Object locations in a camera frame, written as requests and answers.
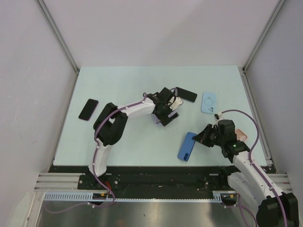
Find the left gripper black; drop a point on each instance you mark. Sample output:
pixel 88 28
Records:
pixel 166 119

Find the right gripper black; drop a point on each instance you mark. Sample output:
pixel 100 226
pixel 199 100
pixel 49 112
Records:
pixel 202 137

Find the lilac phone case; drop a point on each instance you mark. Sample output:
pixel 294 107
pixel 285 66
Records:
pixel 169 116

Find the blue phone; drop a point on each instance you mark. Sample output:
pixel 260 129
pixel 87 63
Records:
pixel 186 147

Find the black phone teal edge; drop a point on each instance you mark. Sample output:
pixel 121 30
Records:
pixel 186 95

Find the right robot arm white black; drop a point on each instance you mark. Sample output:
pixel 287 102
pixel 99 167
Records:
pixel 273 206

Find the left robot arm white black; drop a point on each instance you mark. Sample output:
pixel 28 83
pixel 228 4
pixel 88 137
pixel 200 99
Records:
pixel 110 124

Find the pink phone case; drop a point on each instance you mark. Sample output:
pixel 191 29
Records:
pixel 240 135

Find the light blue phone case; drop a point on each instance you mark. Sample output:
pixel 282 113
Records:
pixel 208 104

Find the black phone purple edge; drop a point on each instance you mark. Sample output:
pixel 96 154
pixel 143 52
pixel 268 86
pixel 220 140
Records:
pixel 88 110

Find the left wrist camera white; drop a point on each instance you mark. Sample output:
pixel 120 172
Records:
pixel 175 102

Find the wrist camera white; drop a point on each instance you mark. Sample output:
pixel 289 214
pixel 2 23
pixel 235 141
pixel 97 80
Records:
pixel 218 116
pixel 175 102

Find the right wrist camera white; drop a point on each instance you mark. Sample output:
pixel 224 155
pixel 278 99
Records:
pixel 218 116

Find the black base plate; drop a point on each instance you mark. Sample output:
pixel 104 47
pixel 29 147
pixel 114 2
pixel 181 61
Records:
pixel 152 179

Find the aluminium rail frame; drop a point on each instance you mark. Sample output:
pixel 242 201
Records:
pixel 57 182

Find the slotted cable duct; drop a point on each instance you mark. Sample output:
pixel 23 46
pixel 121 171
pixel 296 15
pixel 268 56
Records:
pixel 196 196

